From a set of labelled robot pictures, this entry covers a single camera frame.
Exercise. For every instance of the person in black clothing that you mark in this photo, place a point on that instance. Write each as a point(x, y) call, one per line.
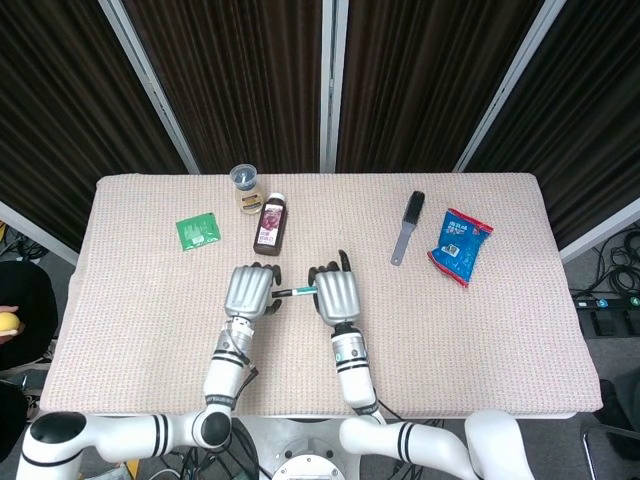
point(27, 300)

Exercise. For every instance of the green flat packet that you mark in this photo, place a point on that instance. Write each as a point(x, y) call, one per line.
point(198, 231)

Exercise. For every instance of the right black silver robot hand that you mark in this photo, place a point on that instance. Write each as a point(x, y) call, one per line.
point(337, 295)

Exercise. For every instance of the blue red snack bag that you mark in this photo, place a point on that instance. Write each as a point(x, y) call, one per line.
point(460, 247)

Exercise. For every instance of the pink woven tablecloth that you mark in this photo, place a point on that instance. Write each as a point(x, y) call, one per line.
point(150, 325)

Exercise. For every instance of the dark purple juice bottle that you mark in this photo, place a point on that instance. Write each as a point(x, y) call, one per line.
point(270, 227)

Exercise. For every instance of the green-tipped pen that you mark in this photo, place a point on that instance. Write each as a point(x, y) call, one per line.
point(305, 290)

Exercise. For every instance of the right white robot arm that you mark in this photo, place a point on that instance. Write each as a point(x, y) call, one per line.
point(352, 370)

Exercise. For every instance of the black power strip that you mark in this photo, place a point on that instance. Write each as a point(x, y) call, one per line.
point(607, 302)

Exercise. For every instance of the white partition frame post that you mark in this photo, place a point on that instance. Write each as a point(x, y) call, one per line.
point(150, 85)
point(507, 90)
point(334, 85)

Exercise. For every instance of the mayonnaise squeeze bottle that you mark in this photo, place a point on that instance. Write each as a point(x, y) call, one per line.
point(247, 195)

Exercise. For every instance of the yellow round object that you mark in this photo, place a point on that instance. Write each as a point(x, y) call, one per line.
point(9, 324)

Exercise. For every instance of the black metal chair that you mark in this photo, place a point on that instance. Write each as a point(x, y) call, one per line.
point(610, 445)

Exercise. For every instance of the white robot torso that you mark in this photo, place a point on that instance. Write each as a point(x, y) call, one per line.
point(300, 450)

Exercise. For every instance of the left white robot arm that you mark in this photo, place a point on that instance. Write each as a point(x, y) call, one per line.
point(222, 372)

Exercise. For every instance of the brown ribbed partition panel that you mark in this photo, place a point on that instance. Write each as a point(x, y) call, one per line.
point(240, 75)
point(65, 125)
point(430, 75)
point(590, 125)

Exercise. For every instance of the grey brush black bristles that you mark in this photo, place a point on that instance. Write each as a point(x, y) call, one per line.
point(407, 225)

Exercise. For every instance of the black marker cap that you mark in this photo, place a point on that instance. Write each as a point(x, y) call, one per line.
point(282, 294)

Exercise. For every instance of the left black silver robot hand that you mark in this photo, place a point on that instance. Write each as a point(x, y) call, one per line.
point(247, 290)

